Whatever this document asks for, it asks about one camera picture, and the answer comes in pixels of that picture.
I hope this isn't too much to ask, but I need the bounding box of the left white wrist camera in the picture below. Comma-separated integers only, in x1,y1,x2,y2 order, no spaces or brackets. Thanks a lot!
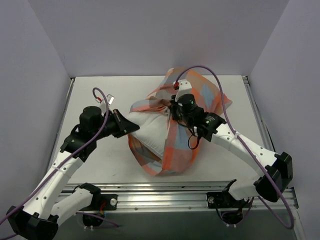
95,94,115,113

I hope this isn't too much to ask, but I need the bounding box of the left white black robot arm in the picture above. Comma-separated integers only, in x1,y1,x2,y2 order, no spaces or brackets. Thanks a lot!
5,106,140,240

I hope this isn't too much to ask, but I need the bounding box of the left aluminium side rail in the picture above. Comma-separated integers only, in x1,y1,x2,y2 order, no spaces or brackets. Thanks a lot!
56,77,76,141

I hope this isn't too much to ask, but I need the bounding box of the aluminium side rail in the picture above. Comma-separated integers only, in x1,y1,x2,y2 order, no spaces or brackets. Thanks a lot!
56,77,76,141
242,76,276,152

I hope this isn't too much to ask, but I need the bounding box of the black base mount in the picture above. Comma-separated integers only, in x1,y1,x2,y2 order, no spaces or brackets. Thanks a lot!
82,193,118,227
206,191,254,228

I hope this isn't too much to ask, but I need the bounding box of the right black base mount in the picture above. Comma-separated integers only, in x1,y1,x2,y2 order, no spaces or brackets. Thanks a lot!
206,191,254,228

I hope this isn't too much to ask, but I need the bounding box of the purple cable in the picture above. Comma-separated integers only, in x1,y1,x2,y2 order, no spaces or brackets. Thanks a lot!
0,87,120,240
174,65,295,230

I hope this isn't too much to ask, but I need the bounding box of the right aluminium side rail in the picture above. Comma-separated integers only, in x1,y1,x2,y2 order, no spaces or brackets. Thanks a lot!
242,76,276,152

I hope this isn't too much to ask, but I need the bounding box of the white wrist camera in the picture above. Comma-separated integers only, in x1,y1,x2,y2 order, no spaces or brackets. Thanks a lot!
95,94,115,113
173,79,192,99

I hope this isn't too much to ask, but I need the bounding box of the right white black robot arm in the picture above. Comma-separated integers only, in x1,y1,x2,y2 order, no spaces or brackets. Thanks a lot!
170,93,293,207

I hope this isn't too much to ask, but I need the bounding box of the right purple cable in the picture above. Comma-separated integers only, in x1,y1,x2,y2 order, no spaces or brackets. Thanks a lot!
174,65,295,230

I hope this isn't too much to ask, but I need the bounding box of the white pillow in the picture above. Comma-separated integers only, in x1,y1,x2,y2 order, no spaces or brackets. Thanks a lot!
126,112,169,160

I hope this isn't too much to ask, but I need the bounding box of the checkered orange blue pillowcase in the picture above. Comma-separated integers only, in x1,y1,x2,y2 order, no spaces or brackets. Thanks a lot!
128,66,233,177

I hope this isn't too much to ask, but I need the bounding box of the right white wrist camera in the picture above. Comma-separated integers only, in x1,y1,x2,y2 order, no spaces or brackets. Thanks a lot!
173,79,192,99

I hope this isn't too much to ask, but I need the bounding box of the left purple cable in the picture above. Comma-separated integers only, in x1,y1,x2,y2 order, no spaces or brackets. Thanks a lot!
0,87,120,240

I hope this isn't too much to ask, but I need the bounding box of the aluminium front rail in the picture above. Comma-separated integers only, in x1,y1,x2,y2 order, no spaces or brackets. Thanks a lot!
57,182,300,213

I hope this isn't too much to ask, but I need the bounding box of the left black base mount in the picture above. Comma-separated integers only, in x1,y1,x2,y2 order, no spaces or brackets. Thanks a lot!
82,193,118,227

